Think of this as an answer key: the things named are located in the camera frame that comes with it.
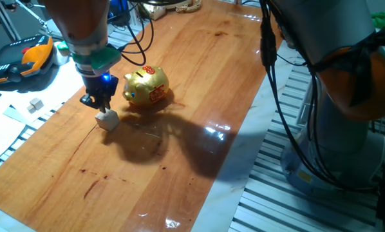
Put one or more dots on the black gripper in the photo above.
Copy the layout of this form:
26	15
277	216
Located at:
99	87

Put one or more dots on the pale wooden cube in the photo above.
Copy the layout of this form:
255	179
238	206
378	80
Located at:
108	120

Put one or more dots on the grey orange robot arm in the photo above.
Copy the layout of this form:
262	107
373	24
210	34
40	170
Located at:
340	25

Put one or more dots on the white rounded object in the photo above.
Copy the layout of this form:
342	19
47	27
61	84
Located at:
62	60

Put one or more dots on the white paper sheets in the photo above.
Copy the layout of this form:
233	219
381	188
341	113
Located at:
51	90

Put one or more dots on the gold piggy bank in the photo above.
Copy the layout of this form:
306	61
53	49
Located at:
145	87

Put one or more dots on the small grey block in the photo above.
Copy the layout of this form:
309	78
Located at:
36	103

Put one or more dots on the tiny wooden block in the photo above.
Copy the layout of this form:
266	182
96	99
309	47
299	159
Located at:
31	109

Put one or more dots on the glossy wooden board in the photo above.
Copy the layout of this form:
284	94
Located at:
115	193

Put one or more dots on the blue black bag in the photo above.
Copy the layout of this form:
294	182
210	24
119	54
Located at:
118	13

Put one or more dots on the black orange teach pendant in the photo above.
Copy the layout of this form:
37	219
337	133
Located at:
5	61

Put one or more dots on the gold foil box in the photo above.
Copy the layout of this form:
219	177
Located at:
154	11

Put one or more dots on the grey metal strut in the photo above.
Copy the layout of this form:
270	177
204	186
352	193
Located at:
33	13
4	19

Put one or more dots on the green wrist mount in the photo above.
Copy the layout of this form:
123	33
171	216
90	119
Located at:
105	59

